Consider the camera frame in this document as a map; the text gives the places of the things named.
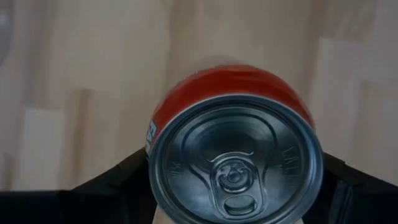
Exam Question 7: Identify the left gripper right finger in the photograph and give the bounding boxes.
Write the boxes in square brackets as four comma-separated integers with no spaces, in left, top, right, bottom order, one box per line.
[303,152,398,224]

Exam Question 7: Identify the red Fanta can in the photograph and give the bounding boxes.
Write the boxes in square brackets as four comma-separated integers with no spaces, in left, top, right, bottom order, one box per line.
[145,63,324,224]

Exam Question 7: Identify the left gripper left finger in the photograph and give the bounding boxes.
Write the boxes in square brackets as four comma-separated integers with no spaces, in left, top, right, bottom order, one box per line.
[0,148,158,224]

